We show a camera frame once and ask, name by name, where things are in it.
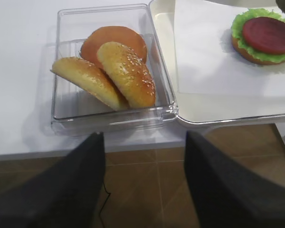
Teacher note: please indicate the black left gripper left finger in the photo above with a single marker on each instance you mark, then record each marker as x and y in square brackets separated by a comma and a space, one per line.
[63, 196]

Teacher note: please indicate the red tomato slice on burger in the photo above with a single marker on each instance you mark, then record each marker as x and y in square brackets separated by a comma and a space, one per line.
[265, 34]

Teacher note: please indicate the sesame bun top right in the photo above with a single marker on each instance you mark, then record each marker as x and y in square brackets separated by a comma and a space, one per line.
[129, 73]

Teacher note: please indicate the clear box with buns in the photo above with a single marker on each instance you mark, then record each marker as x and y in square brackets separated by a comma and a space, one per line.
[76, 111]

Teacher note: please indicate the smooth brown bun half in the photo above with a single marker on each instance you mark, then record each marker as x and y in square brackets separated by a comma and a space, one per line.
[120, 34]

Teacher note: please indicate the white paper sheet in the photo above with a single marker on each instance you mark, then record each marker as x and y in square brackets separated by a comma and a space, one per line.
[195, 24]

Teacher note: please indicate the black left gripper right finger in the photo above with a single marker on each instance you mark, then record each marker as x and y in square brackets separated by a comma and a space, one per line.
[226, 194]

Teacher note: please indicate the sesame bun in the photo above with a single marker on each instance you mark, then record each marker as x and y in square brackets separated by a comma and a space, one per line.
[92, 79]
[129, 73]

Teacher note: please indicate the bottom bun on tray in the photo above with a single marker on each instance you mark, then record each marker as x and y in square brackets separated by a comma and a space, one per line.
[248, 56]

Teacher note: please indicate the white metal tray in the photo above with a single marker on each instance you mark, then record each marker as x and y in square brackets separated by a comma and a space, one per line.
[215, 110]

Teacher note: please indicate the sesame bun top left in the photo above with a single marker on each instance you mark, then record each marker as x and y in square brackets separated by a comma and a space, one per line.
[92, 79]

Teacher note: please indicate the green lettuce leaf on bun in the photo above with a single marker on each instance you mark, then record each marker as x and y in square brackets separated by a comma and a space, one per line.
[236, 32]

